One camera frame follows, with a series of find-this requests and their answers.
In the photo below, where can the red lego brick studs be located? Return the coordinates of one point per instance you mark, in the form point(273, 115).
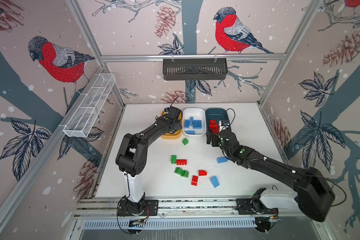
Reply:
point(181, 162)

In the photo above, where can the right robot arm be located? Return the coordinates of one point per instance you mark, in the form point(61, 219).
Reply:
point(314, 195)

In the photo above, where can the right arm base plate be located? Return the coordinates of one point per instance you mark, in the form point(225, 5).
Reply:
point(253, 206)

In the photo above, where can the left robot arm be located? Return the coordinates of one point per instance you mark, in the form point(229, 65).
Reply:
point(132, 155)

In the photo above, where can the small green lego brick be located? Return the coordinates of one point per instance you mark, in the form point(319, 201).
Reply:
point(185, 141)

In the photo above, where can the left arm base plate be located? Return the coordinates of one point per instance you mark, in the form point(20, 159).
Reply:
point(127, 208)

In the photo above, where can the dark teal plastic bin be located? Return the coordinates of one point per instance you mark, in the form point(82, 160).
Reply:
point(217, 114)

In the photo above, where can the white wire mesh basket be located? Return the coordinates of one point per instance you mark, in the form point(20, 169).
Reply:
point(86, 114)

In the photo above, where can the red lego brick bottom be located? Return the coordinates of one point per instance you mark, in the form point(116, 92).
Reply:
point(194, 181)

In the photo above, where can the white plastic bin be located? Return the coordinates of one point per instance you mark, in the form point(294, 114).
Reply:
point(197, 114)

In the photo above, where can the yellow plastic bin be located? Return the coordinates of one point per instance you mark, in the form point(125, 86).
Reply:
point(172, 135)

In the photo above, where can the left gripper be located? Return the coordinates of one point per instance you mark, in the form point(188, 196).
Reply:
point(178, 124)

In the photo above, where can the black wall basket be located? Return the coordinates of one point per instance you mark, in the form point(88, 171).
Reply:
point(194, 69)

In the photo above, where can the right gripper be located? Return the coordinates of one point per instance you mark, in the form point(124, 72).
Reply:
point(209, 137)

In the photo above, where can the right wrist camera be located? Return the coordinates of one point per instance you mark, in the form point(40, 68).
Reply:
point(225, 123)

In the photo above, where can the light blue lego bottom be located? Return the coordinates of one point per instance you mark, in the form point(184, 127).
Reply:
point(214, 181)

